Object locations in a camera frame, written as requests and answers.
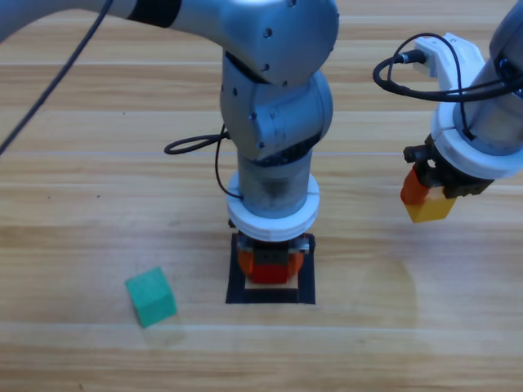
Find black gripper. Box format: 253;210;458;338
400;134;496;206
227;219;319;283

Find red wooden block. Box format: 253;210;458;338
251;263;289;286

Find yellow wooden block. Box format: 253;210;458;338
404;185;457;224

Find green wooden block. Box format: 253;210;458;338
124;266;179;329

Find black tape square outline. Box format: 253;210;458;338
225;231;317;306

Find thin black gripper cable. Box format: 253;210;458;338
163;122;246;203
394;32;477;140

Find black camera cable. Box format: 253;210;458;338
372;48;523;103
0;0;115;158

